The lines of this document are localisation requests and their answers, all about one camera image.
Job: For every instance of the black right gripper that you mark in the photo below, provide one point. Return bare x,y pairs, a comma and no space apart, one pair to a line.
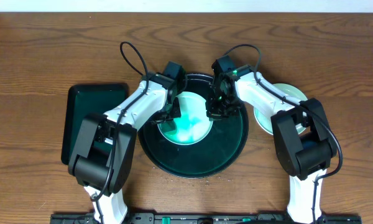
213,112

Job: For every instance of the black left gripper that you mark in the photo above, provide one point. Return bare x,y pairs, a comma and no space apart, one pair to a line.
168,115

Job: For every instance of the green sponge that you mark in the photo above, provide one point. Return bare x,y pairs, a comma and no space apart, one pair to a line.
176,130

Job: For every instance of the light green back plate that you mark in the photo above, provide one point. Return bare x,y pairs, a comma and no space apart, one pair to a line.
193,110

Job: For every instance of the light green plate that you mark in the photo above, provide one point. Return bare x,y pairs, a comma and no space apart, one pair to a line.
193,110
265,122

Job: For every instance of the light green front plate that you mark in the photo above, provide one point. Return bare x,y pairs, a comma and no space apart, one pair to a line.
265,122

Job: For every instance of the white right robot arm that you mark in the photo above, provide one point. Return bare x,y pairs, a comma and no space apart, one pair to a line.
304,142

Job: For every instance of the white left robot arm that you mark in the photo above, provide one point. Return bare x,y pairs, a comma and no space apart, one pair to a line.
101,157

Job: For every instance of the round dark green tray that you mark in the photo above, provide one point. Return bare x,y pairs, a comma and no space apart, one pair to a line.
218,150

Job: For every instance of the rectangular dark green tray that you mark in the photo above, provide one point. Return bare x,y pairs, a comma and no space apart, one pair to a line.
84,99

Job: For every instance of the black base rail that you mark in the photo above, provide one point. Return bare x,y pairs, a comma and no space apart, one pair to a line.
150,218

